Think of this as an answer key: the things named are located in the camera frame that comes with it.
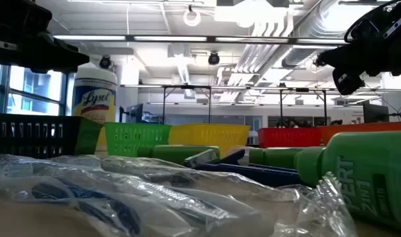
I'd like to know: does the black plastic basket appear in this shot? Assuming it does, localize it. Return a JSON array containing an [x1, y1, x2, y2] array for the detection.
[[0, 113, 104, 159]]

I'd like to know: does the Lysol wipes canister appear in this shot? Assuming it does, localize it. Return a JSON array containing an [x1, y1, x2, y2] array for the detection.
[[71, 64, 118, 153]]

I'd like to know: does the toothbrush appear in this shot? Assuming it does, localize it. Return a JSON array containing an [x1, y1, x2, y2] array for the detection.
[[101, 157, 358, 237], [0, 153, 148, 237]]

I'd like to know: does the white hanging ring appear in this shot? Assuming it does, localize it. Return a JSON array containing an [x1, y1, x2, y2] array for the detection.
[[182, 7, 202, 28]]

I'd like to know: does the black workstation frame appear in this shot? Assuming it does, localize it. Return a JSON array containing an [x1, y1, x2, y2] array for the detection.
[[161, 84, 213, 125], [278, 86, 328, 128]]

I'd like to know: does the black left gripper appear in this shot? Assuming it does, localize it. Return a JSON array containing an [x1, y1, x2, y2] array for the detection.
[[0, 0, 91, 74]]

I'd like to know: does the red plastic basket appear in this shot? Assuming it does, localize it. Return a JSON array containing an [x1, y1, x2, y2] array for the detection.
[[257, 126, 323, 149]]

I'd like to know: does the LED light bar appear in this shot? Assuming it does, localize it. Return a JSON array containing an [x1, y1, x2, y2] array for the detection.
[[53, 34, 348, 46]]

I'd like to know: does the yellow plastic basket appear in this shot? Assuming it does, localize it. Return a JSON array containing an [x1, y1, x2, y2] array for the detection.
[[169, 123, 252, 158]]

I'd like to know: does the window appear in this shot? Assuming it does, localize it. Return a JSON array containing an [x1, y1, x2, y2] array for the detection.
[[0, 62, 70, 117]]

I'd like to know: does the black ceiling camera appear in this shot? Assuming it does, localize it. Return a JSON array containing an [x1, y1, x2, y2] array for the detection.
[[99, 55, 113, 70], [207, 51, 221, 66]]

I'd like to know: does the orange plastic basket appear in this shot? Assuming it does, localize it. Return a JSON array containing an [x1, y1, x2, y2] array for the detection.
[[318, 121, 401, 146]]

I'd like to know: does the green plastic basket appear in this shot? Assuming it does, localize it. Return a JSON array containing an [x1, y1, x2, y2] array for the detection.
[[104, 122, 173, 157]]

